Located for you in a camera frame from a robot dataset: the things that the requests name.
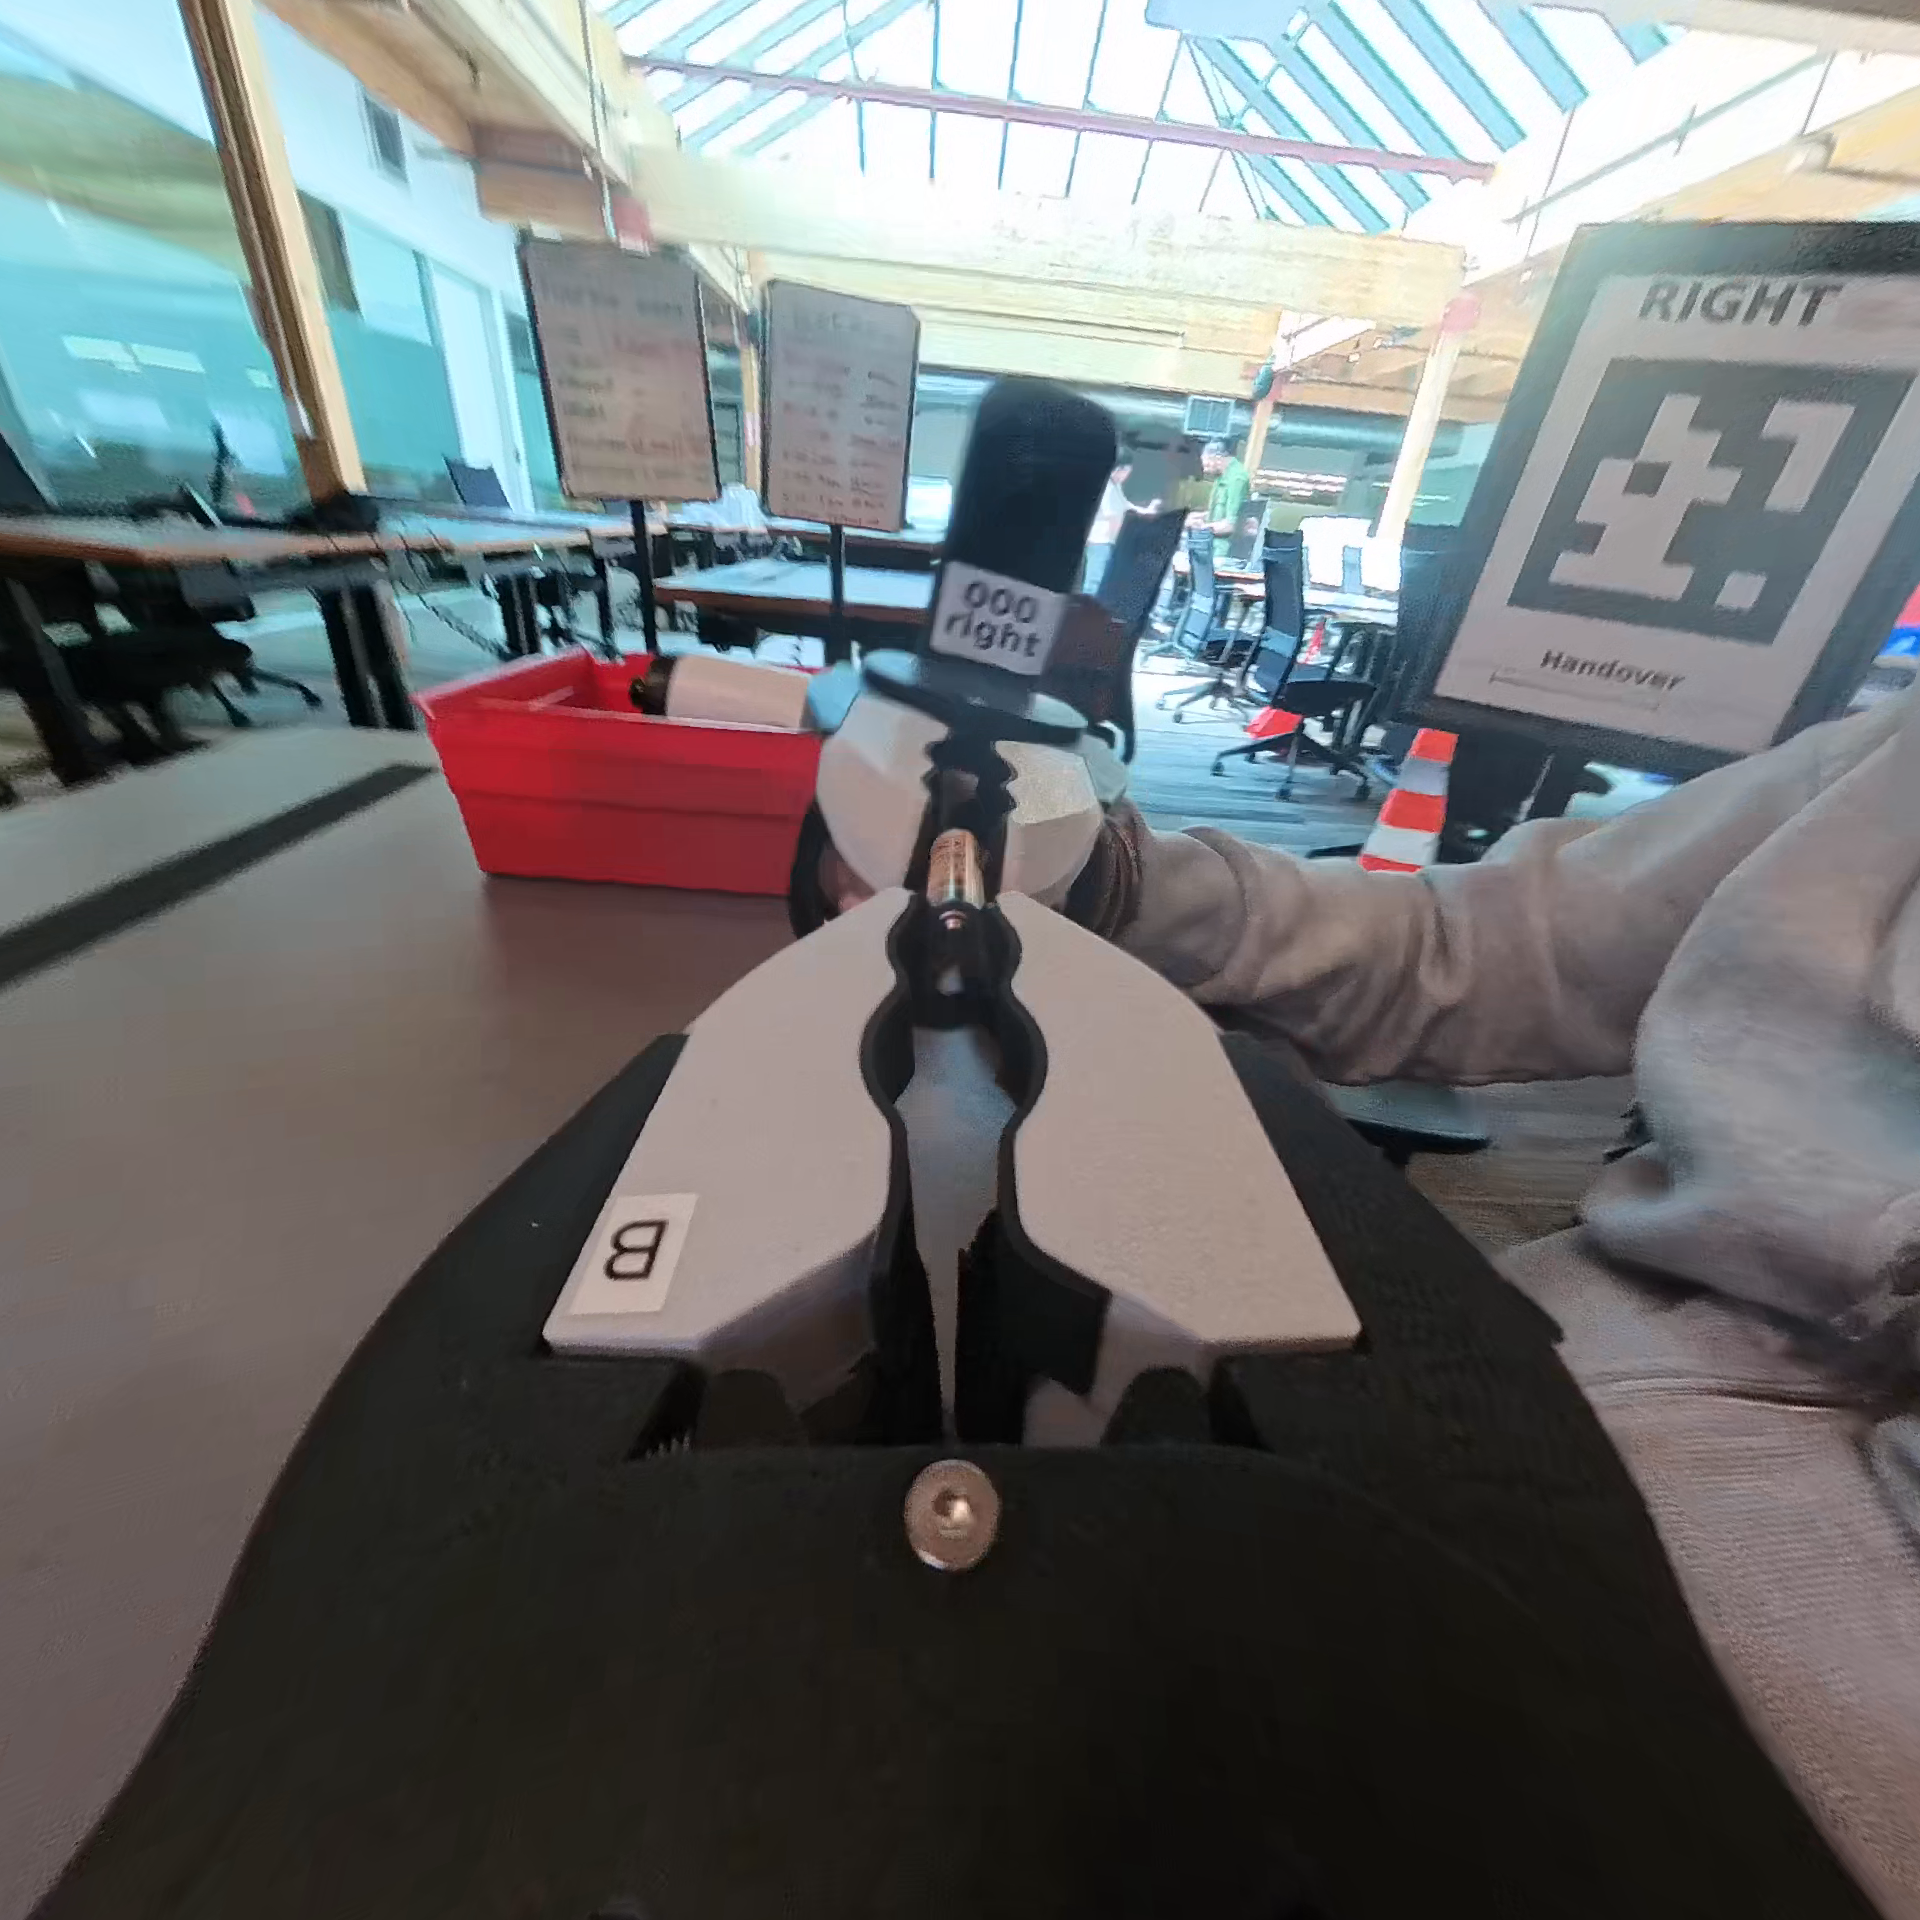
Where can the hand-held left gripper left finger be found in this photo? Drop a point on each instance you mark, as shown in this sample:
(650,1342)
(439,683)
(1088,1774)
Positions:
(749,1170)

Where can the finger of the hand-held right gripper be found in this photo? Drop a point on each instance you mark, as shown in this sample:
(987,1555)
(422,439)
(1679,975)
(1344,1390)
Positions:
(870,796)
(1058,819)

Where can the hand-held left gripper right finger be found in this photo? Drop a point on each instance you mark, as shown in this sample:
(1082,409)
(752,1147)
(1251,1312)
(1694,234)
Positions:
(1169,1184)

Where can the copper black battery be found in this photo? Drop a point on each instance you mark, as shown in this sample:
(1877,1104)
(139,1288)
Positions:
(956,900)

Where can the red plastic bin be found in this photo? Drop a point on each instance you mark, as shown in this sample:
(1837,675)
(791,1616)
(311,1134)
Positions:
(600,811)

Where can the person's right forearm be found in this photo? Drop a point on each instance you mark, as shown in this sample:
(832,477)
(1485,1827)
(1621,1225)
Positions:
(1426,961)

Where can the brown chair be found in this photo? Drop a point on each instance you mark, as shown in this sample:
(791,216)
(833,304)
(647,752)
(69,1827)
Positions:
(1095,647)

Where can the white bottle black cap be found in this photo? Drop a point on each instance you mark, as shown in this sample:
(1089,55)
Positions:
(734,693)

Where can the handwritten whiteboard on stand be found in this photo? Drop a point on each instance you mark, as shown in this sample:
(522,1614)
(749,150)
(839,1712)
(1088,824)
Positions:
(616,376)
(836,405)

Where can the black perforated armrest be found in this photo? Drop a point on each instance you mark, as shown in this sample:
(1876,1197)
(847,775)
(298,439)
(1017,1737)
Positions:
(1408,1119)

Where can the black office chair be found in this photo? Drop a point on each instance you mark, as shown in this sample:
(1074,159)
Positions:
(1297,661)

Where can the orange traffic cone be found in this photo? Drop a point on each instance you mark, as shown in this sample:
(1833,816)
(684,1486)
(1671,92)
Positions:
(1408,811)

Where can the person's grey hooded jacket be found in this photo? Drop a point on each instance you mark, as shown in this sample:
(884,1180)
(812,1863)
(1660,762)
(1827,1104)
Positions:
(1756,1351)

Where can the framed marker sign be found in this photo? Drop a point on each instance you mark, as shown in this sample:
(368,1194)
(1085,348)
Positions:
(1697,479)

